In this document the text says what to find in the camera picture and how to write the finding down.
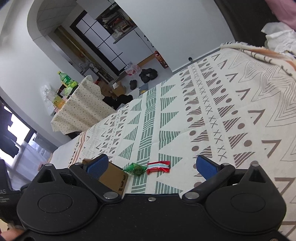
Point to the clear plastic bottle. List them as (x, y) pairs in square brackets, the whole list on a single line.
[(49, 96)]

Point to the dark green foil snack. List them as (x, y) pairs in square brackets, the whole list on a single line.
[(135, 169)]

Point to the green soda bottle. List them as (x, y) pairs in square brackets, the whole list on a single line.
[(67, 80)]

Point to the pink pillow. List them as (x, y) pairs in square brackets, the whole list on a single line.
[(284, 10)]

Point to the dotted cream tablecloth table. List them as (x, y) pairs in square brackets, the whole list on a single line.
[(84, 108)]

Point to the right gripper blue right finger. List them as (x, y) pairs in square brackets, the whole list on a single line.
[(216, 176)]

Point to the patterned cream bed blanket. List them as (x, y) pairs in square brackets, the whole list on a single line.
[(236, 106)]

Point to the person left hand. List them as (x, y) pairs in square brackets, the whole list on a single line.
[(11, 234)]

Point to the red white striped snack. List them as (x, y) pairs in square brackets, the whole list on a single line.
[(159, 166)]

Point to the white crumpled cloth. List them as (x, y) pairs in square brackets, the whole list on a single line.
[(280, 38)]

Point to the brown cardboard box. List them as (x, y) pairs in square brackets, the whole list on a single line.
[(113, 178)]

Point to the white red plastic bag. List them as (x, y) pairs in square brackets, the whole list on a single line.
[(131, 69)]

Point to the red orange box on floor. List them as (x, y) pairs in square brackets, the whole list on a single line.
[(160, 59)]

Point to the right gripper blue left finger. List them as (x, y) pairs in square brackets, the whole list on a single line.
[(101, 191)]

